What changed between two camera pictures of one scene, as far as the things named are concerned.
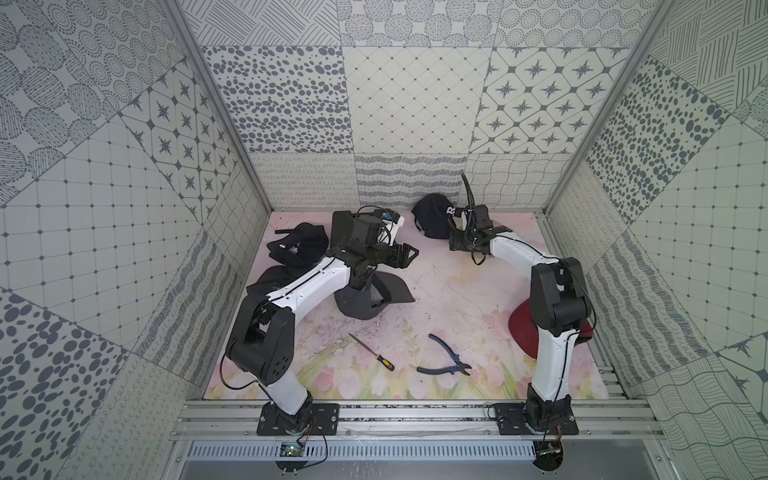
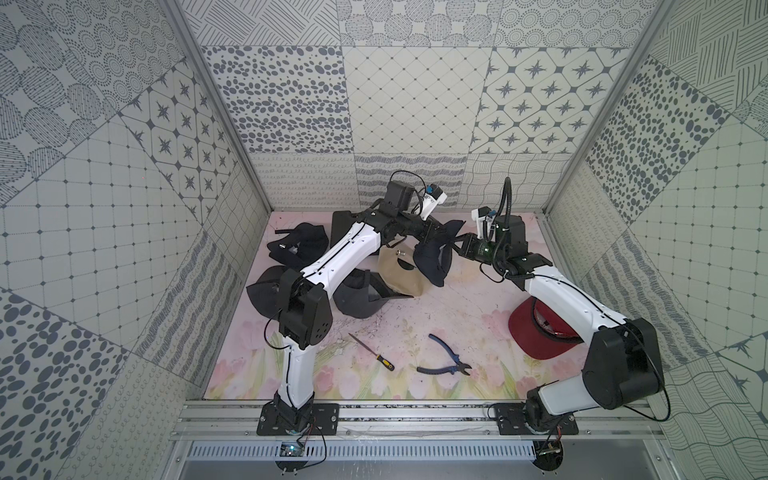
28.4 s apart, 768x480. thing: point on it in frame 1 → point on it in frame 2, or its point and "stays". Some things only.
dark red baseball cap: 525,332 stays
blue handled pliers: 458,367 stays
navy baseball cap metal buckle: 302,245 stays
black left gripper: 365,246 → 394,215
